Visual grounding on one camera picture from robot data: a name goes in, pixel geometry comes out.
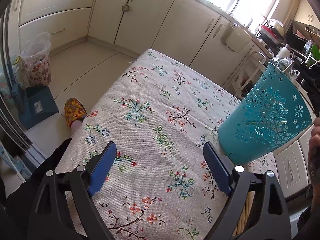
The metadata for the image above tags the teal perforated plastic basket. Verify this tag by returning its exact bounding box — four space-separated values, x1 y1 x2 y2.
218 63 312 165

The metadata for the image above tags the white kitchen trolley rack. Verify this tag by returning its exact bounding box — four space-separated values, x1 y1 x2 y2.
231 50 266 100

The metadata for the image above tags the steel kitchen faucet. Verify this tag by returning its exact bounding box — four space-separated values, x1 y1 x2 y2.
229 0 240 15

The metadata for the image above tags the yellow floral slipper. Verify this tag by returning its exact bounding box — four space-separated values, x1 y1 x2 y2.
64 98 87 127

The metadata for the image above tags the floral linen tablecloth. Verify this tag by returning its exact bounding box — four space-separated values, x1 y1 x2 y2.
53 49 279 240

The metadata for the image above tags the dark blue box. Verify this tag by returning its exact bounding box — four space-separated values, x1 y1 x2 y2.
18 86 59 129

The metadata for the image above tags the white thermos jug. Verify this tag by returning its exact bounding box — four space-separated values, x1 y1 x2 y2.
275 44 292 59

